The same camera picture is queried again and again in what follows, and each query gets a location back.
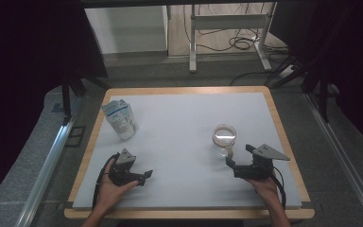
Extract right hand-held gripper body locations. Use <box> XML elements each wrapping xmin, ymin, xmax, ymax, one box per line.
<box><xmin>233</xmin><ymin>144</ymin><xmax>291</xmax><ymax>180</ymax></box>

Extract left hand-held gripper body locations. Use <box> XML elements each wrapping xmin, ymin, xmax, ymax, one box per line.
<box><xmin>108</xmin><ymin>148</ymin><xmax>146</xmax><ymax>186</ymax></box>

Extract white and blue pouch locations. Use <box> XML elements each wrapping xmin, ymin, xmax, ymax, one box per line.
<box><xmin>101</xmin><ymin>98</ymin><xmax>140</xmax><ymax>142</ymax></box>

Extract person's right hand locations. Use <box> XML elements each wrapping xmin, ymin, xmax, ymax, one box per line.
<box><xmin>245</xmin><ymin>171</ymin><xmax>280</xmax><ymax>200</ymax></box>

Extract person's left hand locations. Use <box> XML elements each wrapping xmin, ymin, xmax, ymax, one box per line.
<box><xmin>95</xmin><ymin>160</ymin><xmax>139</xmax><ymax>211</ymax></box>

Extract white table mat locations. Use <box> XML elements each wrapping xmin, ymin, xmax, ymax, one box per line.
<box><xmin>72</xmin><ymin>92</ymin><xmax>303</xmax><ymax>210</ymax></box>

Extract white power strip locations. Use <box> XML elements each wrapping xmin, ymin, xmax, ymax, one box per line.
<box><xmin>277</xmin><ymin>64</ymin><xmax>298</xmax><ymax>79</ymax></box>

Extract black tripod stand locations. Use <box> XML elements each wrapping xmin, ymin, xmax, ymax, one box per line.
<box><xmin>60</xmin><ymin>70</ymin><xmax>112</xmax><ymax>123</ymax></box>
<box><xmin>264</xmin><ymin>51</ymin><xmax>333</xmax><ymax>125</ymax></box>

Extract black curtain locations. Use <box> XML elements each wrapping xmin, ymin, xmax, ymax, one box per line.
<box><xmin>0</xmin><ymin>0</ymin><xmax>109</xmax><ymax>209</ymax></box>
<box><xmin>269</xmin><ymin>0</ymin><xmax>363</xmax><ymax>157</ymax></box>

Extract white cabinet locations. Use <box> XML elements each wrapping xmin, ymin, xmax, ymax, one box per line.
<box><xmin>84</xmin><ymin>5</ymin><xmax>169</xmax><ymax>55</ymax></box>

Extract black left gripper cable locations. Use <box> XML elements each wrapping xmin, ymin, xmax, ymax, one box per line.
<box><xmin>92</xmin><ymin>152</ymin><xmax>121</xmax><ymax>210</ymax></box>

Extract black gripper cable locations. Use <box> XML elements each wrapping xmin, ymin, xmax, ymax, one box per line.
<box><xmin>270</xmin><ymin>171</ymin><xmax>287</xmax><ymax>210</ymax></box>
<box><xmin>92</xmin><ymin>152</ymin><xmax>121</xmax><ymax>210</ymax></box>

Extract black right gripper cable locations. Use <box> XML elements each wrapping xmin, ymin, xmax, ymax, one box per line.
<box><xmin>270</xmin><ymin>171</ymin><xmax>287</xmax><ymax>210</ymax></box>

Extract aluminium rail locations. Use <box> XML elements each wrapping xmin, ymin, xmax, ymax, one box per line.
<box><xmin>14</xmin><ymin>96</ymin><xmax>83</xmax><ymax>227</ymax></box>
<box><xmin>304</xmin><ymin>93</ymin><xmax>363</xmax><ymax>227</ymax></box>

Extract black floor cables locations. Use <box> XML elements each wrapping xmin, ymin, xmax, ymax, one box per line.
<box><xmin>182</xmin><ymin>3</ymin><xmax>290</xmax><ymax>54</ymax></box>

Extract white metal desk frame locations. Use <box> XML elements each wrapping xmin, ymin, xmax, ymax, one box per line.
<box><xmin>188</xmin><ymin>2</ymin><xmax>274</xmax><ymax>74</ymax></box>

